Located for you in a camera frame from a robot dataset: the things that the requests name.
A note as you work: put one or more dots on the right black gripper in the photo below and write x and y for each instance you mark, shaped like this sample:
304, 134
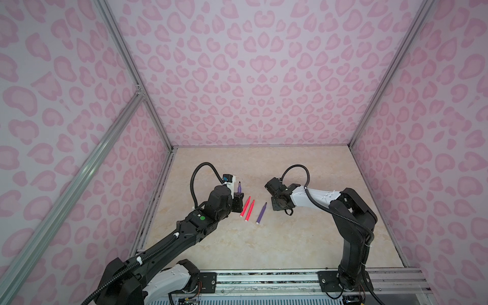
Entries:
275, 208

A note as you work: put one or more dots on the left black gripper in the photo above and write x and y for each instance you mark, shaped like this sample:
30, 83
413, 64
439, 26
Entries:
238, 200

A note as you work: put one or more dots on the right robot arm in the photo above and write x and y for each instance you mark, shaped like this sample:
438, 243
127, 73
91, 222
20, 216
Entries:
352, 216

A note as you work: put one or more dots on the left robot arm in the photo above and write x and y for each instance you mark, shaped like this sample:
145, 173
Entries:
146, 277

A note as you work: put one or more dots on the pink highlighter pen left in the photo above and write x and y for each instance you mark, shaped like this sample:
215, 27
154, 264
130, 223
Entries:
245, 207

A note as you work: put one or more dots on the pink highlighter pen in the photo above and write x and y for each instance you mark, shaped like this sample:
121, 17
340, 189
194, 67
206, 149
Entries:
245, 207
249, 212

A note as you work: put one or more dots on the pink highlighter pen right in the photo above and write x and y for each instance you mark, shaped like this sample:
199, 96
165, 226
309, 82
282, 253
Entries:
249, 212

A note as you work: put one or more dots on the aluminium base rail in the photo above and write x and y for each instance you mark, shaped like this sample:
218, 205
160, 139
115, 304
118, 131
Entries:
305, 286

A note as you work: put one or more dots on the aluminium frame strut left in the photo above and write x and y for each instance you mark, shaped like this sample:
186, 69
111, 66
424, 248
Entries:
22, 266

